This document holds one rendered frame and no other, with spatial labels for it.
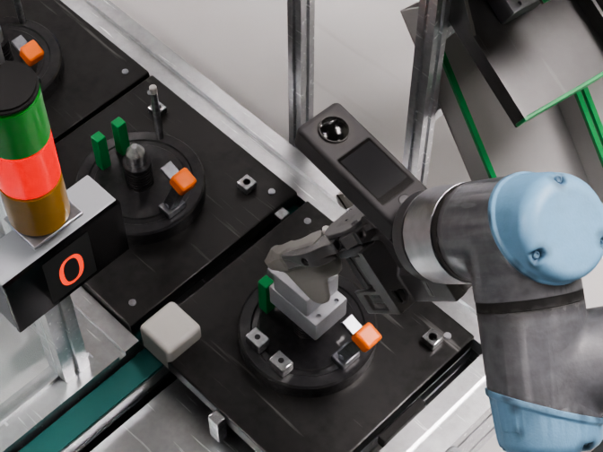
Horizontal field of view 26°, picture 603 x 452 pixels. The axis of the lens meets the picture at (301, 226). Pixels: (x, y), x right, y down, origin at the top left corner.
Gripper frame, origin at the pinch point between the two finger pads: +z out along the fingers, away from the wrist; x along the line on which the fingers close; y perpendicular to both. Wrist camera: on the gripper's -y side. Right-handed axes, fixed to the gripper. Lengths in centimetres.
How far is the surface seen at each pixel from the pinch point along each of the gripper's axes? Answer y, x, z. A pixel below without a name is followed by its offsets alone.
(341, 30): -5, 40, 45
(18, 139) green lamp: -21.3, -20.0, -10.9
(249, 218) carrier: 1.9, 5.8, 23.9
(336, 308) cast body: 9.8, 0.6, 5.9
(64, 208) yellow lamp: -14.3, -17.9, -2.8
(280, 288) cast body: 5.4, -2.3, 7.8
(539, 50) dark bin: -0.2, 27.2, -6.1
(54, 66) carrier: -22.3, 3.6, 42.1
